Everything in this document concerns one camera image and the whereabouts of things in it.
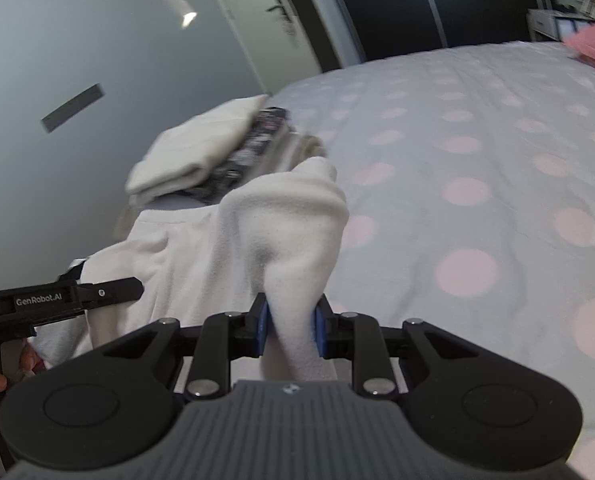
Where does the stack of folded clothes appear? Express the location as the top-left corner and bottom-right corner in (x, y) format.
(112, 93), (329, 241)

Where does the white shelf unit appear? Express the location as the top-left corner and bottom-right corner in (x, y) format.
(527, 0), (595, 42)

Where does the white door with handle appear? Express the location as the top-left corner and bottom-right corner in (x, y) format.
(196, 0), (369, 96)

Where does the cream white garment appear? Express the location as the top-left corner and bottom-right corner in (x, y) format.
(30, 157), (349, 380)

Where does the grey pink-dotted bed sheet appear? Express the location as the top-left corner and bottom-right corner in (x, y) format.
(272, 42), (595, 479)

